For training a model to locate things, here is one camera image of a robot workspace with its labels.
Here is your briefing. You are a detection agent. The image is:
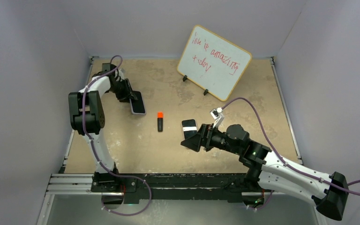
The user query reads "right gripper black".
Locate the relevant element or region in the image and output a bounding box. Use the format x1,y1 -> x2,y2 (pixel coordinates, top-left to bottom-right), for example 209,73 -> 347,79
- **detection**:
181,124 -> 241,155

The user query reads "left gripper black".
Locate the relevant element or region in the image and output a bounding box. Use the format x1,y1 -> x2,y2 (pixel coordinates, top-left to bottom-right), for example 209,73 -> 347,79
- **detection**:
108,79 -> 136,103

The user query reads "purple phone case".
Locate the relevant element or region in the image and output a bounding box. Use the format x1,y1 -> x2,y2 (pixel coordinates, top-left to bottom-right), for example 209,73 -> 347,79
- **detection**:
129,90 -> 147,116

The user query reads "white phone case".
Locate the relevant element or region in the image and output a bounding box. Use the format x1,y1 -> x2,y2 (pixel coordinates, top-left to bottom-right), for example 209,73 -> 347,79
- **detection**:
181,119 -> 199,142

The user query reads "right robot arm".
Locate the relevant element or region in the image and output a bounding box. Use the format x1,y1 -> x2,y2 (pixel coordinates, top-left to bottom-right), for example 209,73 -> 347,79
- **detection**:
180,124 -> 348,221

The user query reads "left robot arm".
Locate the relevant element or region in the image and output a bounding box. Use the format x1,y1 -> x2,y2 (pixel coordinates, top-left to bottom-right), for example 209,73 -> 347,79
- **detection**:
68,62 -> 146,192

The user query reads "black orange marker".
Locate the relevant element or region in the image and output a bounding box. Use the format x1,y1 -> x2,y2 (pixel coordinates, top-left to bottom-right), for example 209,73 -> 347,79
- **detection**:
157,112 -> 164,132

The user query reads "whiteboard with red writing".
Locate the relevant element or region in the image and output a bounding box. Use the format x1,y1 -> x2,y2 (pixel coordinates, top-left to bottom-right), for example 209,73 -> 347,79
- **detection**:
177,25 -> 252,101

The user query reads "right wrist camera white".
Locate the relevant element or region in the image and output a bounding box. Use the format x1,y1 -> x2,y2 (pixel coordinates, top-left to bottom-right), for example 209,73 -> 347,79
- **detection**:
210,107 -> 225,128

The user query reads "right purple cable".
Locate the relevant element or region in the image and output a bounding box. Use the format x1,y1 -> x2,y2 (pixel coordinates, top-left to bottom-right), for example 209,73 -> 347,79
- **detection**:
222,97 -> 360,212

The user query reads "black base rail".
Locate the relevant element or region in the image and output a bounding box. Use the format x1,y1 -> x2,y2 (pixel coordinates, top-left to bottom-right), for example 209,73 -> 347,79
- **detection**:
90,172 -> 275,206

